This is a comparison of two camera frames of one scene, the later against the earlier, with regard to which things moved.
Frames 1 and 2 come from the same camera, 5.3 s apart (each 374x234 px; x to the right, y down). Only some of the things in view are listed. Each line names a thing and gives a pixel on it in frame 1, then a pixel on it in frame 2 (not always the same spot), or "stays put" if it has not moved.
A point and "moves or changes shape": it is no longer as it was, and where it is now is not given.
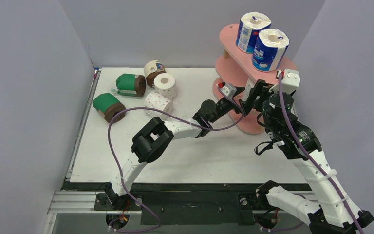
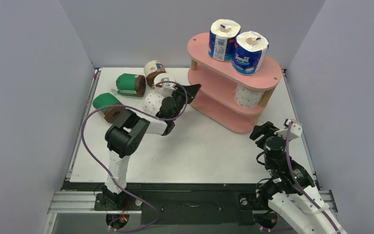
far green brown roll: (131, 85) stays put
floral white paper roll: (155, 100) stays put
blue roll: (270, 47) → (249, 51)
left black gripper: (233, 104) → (192, 91)
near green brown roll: (106, 105) stays put
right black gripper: (261, 91) → (261, 132)
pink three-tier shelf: (237, 78) → (229, 99)
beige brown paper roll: (152, 68) stays put
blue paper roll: (251, 24) → (222, 39)
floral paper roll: (250, 85) moves or changes shape
